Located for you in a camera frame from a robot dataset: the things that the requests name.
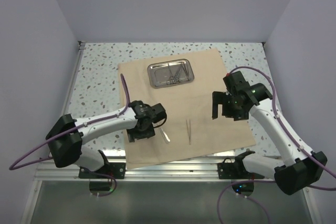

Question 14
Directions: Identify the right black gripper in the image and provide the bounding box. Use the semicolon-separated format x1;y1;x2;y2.
213;91;249;121

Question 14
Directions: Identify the steel scalpel handle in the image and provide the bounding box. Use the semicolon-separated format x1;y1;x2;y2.
159;127;171;144

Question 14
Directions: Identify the steel surgical instrument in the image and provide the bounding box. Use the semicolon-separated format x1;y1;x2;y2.
186;119;191;145

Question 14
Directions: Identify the beige cloth wrap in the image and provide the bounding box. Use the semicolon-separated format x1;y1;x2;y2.
118;48;256;169

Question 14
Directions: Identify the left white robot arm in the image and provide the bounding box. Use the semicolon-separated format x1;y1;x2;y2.
46;101;167;178

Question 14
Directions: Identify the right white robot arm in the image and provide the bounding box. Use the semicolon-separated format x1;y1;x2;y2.
212;71;328;195

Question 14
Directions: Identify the steel instrument tray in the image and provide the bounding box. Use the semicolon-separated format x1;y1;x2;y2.
147;59;195;89

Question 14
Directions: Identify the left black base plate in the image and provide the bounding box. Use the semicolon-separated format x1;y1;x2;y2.
78;162;126;179

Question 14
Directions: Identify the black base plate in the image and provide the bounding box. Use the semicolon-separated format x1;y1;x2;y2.
78;162;126;179
217;157;265;180

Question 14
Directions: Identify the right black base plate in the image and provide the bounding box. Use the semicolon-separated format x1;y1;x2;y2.
217;157;265;180

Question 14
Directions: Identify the aluminium rail frame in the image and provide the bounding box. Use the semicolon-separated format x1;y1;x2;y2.
23;42;316;223

